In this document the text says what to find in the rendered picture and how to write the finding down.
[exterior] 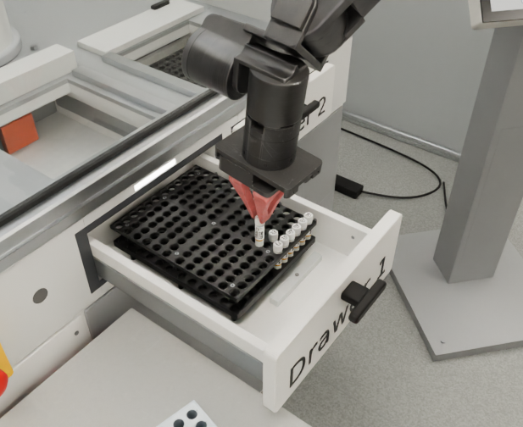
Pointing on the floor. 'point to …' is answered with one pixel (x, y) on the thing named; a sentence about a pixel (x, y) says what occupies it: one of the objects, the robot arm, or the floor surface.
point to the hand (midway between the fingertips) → (261, 213)
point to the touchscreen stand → (484, 216)
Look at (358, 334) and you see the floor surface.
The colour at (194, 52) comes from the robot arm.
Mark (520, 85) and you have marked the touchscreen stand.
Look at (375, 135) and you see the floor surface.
